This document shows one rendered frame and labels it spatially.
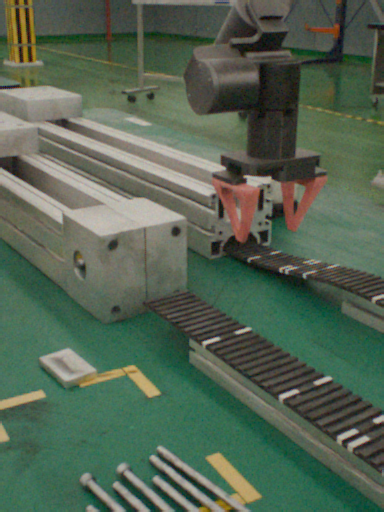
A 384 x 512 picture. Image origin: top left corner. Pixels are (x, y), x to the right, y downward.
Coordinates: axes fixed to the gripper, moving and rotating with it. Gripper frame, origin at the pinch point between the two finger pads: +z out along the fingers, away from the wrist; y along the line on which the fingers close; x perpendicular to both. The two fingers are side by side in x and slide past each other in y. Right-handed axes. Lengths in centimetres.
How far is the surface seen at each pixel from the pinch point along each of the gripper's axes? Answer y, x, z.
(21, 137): 16.6, -37.0, -6.5
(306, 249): -7.8, -1.4, 4.6
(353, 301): 1.5, 16.1, 2.9
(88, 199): 16.9, -13.6, -2.9
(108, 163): 4.4, -33.6, -1.7
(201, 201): 5.1, -6.7, -2.6
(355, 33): -793, -769, 38
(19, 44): -317, -979, 51
